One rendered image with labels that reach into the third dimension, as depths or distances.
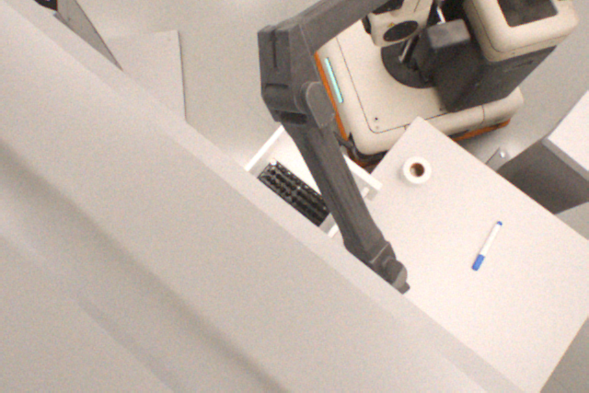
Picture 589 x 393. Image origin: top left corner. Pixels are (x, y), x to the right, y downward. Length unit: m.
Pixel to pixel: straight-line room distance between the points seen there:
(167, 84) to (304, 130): 1.52
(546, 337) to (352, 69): 1.11
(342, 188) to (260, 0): 1.67
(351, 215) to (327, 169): 0.11
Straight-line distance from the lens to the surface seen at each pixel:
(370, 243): 0.96
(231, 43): 2.36
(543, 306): 1.43
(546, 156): 1.68
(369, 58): 2.02
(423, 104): 1.98
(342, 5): 0.85
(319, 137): 0.82
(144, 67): 2.33
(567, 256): 1.47
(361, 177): 1.17
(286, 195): 1.21
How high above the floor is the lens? 2.05
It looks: 75 degrees down
